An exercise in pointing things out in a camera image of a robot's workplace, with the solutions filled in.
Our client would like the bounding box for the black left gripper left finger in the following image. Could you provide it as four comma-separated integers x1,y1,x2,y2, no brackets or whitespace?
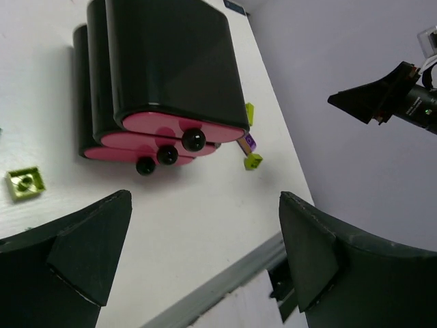
1,190,132,327

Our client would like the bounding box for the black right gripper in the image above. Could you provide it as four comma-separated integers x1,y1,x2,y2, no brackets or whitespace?
328,61,436,133

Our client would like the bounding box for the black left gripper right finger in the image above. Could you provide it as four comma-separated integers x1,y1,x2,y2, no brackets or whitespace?
279,192,436,327

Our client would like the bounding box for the lime square lego brick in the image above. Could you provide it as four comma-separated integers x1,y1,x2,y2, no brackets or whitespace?
5,167,46,202

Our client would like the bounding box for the lime long lego brick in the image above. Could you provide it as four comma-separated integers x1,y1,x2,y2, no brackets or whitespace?
245,102,255,126

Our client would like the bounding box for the pink bottom drawer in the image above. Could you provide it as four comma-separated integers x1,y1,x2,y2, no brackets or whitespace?
81,146,194,176

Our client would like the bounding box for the pink drawer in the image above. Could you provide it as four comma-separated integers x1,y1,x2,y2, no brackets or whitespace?
122,112,246,144
101,132,219,159
81,146,194,176

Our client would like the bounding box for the lime lego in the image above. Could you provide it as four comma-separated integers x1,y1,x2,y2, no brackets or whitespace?
244,153,263,171

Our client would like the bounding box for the purple curved lego brick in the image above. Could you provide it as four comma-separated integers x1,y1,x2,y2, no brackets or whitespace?
237,133,257,156

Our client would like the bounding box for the pink top drawer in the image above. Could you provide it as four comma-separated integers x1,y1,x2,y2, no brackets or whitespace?
122,112,246,144

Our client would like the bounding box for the black drawer cabinet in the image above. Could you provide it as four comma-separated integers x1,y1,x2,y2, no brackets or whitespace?
72,0,252,160

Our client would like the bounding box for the blue table corner sticker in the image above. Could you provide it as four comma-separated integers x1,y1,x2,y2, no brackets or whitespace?
223,0,246,16

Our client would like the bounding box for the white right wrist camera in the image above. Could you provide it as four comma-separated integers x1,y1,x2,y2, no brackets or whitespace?
417,26,437,59

